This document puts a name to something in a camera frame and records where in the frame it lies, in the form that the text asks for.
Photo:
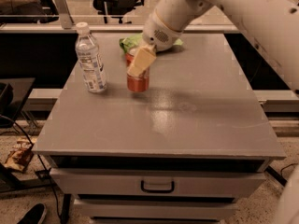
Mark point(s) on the red coke can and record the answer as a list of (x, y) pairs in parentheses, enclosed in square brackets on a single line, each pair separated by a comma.
[(137, 84)]

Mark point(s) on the green chip bag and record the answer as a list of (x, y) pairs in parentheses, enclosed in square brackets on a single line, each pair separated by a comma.
[(136, 41)]

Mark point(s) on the black drawer handle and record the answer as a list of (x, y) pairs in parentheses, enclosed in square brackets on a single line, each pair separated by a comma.
[(157, 188)]

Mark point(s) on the black side table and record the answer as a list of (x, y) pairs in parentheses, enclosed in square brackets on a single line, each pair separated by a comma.
[(13, 96)]

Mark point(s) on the black shoe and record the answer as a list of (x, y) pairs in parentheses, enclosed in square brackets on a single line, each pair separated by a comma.
[(35, 215)]

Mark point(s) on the crumpled snack bag on floor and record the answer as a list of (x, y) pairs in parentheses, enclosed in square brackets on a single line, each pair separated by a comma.
[(19, 156)]

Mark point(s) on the grey drawer cabinet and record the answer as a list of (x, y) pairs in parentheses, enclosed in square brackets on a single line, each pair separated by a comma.
[(199, 124)]

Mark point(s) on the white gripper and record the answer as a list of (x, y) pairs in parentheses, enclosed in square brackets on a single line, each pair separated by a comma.
[(158, 33)]

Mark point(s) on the clear plastic water bottle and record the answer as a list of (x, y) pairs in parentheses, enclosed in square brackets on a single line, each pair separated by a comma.
[(89, 59)]

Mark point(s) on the left metal bracket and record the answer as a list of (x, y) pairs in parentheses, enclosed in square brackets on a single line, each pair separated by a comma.
[(64, 15)]

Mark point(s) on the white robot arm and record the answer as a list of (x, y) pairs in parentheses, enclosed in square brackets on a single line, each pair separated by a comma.
[(270, 26)]

